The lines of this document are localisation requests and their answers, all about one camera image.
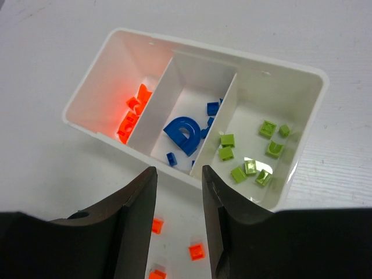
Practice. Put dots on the orange lego brick top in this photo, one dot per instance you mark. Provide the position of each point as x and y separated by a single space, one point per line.
157 226

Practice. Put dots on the green curved lego brick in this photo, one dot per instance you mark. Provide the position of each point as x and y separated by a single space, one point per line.
274 149

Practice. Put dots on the blue square lego brick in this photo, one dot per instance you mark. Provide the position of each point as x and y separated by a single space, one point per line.
212 108

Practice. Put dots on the green arch lego brick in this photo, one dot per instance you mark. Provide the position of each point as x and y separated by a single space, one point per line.
227 140

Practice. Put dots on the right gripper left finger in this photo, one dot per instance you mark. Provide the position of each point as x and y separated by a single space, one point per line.
109 239

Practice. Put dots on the white three-compartment tray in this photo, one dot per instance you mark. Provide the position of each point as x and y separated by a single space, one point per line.
146 94

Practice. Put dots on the orange lego brick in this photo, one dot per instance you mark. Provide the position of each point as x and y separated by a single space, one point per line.
196 251
157 226
157 272

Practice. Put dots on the blue small lego brick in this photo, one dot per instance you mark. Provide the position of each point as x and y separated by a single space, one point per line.
171 159

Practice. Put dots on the orange lego brick right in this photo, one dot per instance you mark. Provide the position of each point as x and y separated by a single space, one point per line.
157 272

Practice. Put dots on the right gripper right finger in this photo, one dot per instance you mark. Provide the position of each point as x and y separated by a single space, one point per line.
248 241

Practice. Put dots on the green round-cut lego brick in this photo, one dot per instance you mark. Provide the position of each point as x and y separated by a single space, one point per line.
263 178

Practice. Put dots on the green small lego brick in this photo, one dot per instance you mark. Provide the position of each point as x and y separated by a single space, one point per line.
284 130

